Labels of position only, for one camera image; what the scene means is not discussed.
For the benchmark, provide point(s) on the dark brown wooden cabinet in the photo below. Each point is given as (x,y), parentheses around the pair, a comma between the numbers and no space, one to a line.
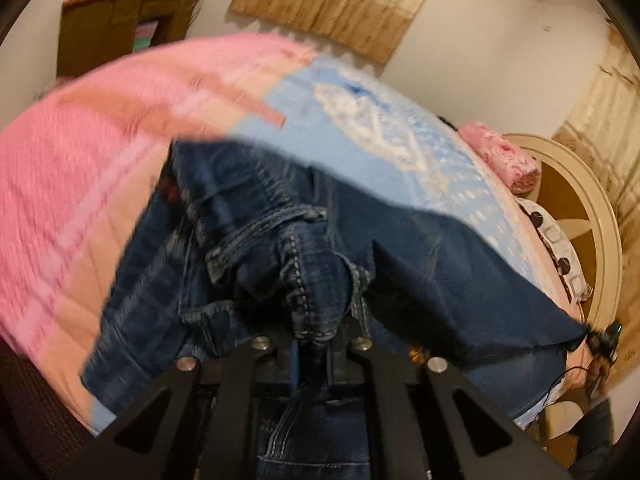
(96,32)

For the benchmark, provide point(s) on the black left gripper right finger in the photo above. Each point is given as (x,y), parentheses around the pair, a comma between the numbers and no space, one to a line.
(426,421)

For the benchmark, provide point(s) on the white black patterned pillow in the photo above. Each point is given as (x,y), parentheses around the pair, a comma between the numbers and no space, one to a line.
(561,251)

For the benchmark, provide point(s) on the pink floral pillow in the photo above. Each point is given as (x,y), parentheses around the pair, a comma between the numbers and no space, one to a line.
(517,170)

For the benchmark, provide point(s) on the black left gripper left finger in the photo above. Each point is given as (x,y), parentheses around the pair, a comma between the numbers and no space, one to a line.
(199,420)

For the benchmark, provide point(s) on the cream round wooden headboard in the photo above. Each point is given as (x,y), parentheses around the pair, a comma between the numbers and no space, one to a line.
(577,201)

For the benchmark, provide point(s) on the pink and blue bedspread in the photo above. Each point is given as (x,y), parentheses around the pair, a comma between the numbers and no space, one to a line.
(78,167)

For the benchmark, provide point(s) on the dark blue denim jeans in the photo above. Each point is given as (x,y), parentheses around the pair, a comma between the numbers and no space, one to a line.
(237,242)

